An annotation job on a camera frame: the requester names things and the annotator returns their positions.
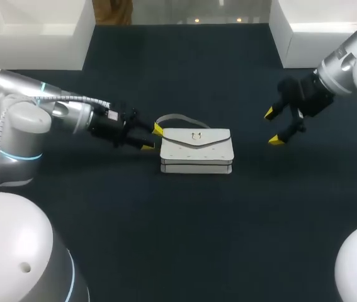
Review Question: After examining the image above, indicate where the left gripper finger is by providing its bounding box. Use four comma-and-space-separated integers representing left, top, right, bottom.
130, 115, 164, 137
122, 134, 156, 151

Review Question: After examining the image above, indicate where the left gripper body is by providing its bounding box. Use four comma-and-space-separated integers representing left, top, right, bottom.
87, 101, 140, 148

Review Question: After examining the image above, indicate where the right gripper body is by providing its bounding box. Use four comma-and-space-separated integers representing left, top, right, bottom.
277, 71, 336, 120

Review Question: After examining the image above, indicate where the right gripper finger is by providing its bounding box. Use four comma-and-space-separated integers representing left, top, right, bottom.
263, 99, 288, 121
268, 108, 307, 146

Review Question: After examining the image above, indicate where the large white block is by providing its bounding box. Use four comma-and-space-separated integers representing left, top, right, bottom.
0, 0, 96, 72
269, 0, 357, 69

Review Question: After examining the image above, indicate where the white handbag with strap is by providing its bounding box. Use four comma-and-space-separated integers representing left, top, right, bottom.
154, 113, 235, 175

